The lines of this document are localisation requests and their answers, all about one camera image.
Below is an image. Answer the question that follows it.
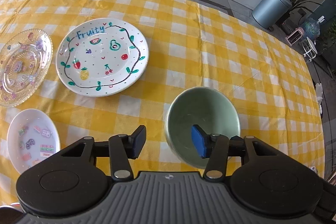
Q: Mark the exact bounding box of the pink small heater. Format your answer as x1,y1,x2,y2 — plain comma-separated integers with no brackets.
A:
285,27,304,46

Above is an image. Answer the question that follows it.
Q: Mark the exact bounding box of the small white sticker plate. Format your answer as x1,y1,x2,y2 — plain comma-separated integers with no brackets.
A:
7,109,60,174

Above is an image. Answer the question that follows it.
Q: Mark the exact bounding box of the green ceramic bowl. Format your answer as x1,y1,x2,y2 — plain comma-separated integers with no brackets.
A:
165,87,241,169

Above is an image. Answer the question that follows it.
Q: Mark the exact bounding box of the yellow checkered tablecloth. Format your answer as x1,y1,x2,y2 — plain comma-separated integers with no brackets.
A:
1,0,325,204

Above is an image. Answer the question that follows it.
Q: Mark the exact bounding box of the grey metal trash bin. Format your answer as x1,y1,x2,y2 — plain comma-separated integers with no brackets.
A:
252,0,292,29

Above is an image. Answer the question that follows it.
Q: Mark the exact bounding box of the clear glass patterned plate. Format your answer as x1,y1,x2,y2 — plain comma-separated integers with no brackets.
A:
1,28,53,107

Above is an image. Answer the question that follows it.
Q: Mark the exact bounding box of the white round stand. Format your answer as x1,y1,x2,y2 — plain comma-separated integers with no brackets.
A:
302,36,318,62

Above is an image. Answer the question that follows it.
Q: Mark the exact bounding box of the water bottle with pump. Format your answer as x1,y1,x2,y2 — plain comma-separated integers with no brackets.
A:
300,16,325,40

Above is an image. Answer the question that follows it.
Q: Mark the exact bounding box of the white Fruity painted plate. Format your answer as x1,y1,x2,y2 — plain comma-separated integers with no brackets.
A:
55,18,149,97

